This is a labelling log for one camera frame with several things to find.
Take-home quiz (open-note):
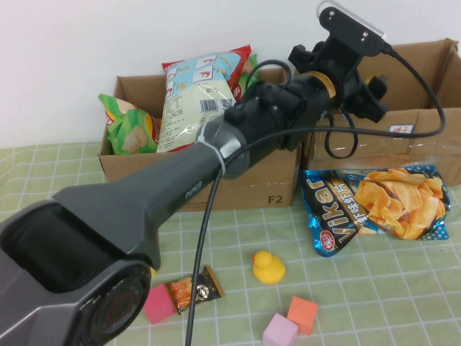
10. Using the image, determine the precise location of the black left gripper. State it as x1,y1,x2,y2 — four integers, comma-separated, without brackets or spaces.
287,39,392,123

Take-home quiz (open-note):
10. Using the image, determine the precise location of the blue Vikar shrimp chips bag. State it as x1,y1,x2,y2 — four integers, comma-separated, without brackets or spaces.
297,164,451,258

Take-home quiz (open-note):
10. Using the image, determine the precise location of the small black snack packet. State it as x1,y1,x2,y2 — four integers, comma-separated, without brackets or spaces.
169,265,226,316

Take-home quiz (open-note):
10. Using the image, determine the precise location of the large white red snack bag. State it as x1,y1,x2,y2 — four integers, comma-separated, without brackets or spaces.
156,44,252,154

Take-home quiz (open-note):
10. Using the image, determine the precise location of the plain taped cardboard box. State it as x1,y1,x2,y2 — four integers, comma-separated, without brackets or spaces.
293,37,461,187

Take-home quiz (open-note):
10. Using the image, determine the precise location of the green striped chips bag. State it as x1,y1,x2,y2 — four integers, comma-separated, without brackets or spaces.
233,53,260,102

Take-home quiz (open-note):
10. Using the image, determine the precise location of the cardboard box with F2 print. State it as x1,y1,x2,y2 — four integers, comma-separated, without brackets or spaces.
97,66,303,212

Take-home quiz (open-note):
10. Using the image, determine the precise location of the green checked tablecloth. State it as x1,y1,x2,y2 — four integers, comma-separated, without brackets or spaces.
0,142,461,346

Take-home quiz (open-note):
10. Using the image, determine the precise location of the yellow rubber duck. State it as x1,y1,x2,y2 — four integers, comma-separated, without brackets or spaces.
251,250,287,285

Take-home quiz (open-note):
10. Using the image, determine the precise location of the orange foam cube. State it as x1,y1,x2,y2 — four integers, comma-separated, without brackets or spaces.
286,296,319,336

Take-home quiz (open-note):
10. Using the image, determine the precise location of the green potato chips bag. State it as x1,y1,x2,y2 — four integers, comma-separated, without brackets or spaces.
97,93,162,156

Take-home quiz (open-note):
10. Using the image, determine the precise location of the pink foam cube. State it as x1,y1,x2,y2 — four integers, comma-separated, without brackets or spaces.
261,312,299,346

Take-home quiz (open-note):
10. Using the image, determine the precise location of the red foam cube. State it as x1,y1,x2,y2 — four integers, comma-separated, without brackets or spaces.
143,283,177,325

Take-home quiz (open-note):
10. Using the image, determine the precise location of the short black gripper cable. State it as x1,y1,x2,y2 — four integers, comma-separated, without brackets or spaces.
323,110,358,159

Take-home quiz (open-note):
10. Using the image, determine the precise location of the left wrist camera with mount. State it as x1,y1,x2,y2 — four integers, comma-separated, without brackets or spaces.
315,0,387,57

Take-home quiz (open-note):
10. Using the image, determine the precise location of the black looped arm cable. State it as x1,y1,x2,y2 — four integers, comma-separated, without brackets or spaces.
239,59,293,102

